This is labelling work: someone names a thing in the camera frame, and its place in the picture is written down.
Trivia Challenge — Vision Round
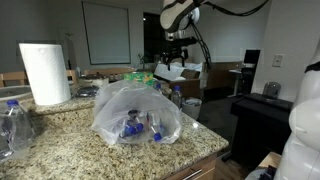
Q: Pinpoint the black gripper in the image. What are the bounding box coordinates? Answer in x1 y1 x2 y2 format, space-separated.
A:
165 37 197 71

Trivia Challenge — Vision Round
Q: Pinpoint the blue-cap water bottle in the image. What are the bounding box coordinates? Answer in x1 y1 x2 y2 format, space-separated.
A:
154 83 163 94
120 110 144 138
148 111 163 142

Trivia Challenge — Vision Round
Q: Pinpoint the clear plastic bag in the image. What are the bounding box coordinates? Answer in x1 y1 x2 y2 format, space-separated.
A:
91 80 182 144

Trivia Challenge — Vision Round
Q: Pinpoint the blue-label water bottle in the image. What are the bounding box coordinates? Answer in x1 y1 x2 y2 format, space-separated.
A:
171 85 182 109

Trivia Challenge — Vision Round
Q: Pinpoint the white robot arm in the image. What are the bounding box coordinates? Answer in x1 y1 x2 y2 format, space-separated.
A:
160 0 211 68

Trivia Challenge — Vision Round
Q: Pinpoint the green tissue box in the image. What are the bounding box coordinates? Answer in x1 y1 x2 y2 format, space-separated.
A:
124 72 153 86

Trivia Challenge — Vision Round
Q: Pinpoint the grey trash bin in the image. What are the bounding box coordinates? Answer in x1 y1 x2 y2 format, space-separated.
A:
182 98 202 119

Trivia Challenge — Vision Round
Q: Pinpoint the white projector screen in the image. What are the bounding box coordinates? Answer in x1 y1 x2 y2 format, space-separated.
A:
82 2 131 65

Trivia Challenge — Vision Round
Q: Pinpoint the black cabinet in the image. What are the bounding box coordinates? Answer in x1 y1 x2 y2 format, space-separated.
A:
230 93 293 169

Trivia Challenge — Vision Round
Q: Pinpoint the wooden drawer front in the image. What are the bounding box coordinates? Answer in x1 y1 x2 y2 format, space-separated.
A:
165 154 216 180

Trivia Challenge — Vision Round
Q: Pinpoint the white paper towel roll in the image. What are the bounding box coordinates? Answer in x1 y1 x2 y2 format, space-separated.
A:
19 43 71 106

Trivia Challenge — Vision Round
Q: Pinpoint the wooden chair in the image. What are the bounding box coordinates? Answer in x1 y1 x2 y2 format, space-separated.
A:
0 71 27 87

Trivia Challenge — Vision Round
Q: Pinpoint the shrink-wrapped water bottle pack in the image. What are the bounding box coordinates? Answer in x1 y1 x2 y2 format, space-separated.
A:
0 100 34 161

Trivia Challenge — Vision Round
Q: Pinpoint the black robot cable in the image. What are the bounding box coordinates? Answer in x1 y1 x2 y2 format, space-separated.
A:
189 0 271 72

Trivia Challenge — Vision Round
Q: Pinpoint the white wall outlet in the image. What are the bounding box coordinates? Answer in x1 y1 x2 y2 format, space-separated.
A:
272 54 285 67

